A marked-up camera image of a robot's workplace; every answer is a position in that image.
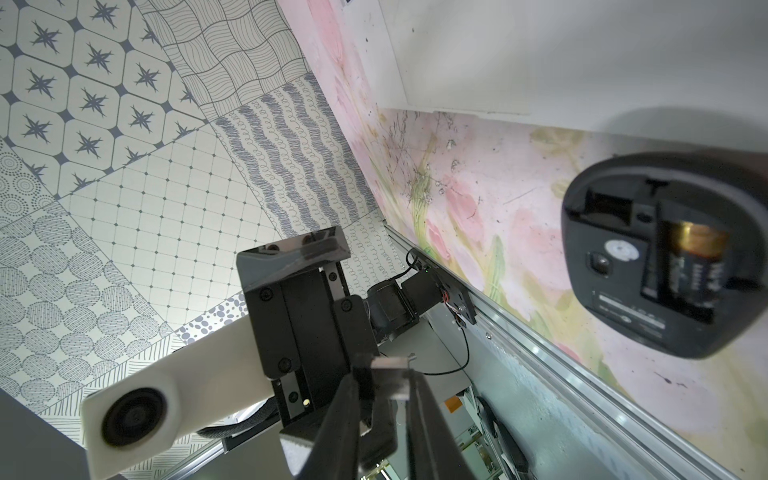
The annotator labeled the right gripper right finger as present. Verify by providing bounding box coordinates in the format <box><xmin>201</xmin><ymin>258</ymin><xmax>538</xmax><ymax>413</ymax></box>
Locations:
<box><xmin>406</xmin><ymin>370</ymin><xmax>474</xmax><ymax>480</ymax></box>

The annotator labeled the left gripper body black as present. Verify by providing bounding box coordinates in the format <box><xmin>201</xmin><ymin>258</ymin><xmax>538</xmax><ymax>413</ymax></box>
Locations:
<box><xmin>236</xmin><ymin>226</ymin><xmax>379</xmax><ymax>420</ymax></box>

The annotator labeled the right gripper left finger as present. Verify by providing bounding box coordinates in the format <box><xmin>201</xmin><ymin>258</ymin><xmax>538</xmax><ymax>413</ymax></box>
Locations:
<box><xmin>296</xmin><ymin>354</ymin><xmax>375</xmax><ymax>479</ymax></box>

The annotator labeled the black wireless mouse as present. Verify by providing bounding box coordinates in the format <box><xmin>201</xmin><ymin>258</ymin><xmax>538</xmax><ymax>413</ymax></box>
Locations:
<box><xmin>561</xmin><ymin>149</ymin><xmax>767</xmax><ymax>359</ymax></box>

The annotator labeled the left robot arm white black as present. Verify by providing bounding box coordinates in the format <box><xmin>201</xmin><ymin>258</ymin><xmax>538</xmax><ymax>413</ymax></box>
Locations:
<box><xmin>236</xmin><ymin>226</ymin><xmax>444</xmax><ymax>425</ymax></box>

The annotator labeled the silver laptop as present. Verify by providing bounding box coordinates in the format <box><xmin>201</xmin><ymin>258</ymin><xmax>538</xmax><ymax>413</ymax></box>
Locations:
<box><xmin>341</xmin><ymin>1</ymin><xmax>767</xmax><ymax>152</ymax></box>

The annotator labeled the floral pink table mat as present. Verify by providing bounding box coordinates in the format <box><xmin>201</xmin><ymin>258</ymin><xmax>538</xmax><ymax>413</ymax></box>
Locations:
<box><xmin>281</xmin><ymin>1</ymin><xmax>767</xmax><ymax>479</ymax></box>

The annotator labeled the aluminium mounting rail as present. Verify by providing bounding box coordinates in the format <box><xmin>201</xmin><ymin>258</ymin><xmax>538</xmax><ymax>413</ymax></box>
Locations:
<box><xmin>383</xmin><ymin>221</ymin><xmax>739</xmax><ymax>480</ymax></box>

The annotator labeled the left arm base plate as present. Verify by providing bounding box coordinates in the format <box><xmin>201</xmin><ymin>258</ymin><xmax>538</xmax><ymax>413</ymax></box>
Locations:
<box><xmin>411</xmin><ymin>247</ymin><xmax>477</xmax><ymax>325</ymax></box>

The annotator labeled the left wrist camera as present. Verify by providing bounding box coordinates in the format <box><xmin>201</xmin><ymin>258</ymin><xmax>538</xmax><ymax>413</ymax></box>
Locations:
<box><xmin>81</xmin><ymin>317</ymin><xmax>273</xmax><ymax>479</ymax></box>

